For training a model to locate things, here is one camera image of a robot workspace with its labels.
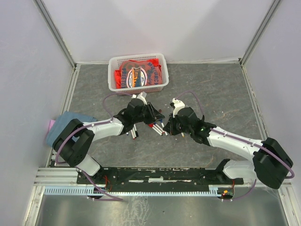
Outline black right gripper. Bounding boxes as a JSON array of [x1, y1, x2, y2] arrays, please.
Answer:
[[163, 112, 192, 136]]

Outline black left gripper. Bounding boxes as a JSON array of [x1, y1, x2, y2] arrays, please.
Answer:
[[133, 101, 165, 125]]

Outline white marker blue eraser cap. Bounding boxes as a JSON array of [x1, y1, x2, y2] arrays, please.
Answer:
[[160, 120, 168, 136]]

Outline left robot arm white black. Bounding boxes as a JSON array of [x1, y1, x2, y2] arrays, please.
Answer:
[[47, 98, 165, 184]]

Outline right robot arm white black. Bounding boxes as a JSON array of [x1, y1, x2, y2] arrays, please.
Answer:
[[163, 107, 294, 189]]

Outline white marker red eraser cap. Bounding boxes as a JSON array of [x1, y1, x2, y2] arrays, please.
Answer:
[[153, 123, 164, 135]]

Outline uncapped white marker black end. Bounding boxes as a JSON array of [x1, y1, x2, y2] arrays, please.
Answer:
[[134, 124, 139, 137]]

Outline orange printed cloth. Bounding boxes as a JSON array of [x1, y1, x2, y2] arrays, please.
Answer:
[[114, 58, 163, 89]]

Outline white plastic basket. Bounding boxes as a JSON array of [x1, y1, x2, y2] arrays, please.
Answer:
[[108, 53, 169, 94]]

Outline circuit board with leds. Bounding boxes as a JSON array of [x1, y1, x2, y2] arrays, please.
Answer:
[[222, 189, 234, 199]]

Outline blue cloth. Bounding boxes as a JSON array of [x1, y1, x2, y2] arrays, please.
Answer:
[[46, 111, 97, 147]]

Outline pink cloth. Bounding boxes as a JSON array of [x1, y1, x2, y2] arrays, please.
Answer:
[[48, 120, 56, 131]]

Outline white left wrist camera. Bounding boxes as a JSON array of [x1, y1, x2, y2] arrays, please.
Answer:
[[132, 91, 147, 105]]

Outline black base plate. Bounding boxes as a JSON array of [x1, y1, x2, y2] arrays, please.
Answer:
[[91, 167, 244, 193]]

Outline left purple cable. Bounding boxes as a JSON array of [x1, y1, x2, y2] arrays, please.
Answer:
[[54, 93, 135, 201]]

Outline purple cable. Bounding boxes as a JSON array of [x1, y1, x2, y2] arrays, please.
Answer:
[[54, 93, 135, 201], [175, 91, 295, 202]]

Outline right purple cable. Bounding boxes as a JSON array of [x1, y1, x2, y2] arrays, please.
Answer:
[[175, 91, 295, 202]]

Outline aluminium frame rail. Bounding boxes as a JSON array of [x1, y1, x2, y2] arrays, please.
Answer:
[[34, 167, 244, 186]]

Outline blue slotted cable duct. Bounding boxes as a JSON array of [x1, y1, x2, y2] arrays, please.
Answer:
[[44, 186, 223, 195]]

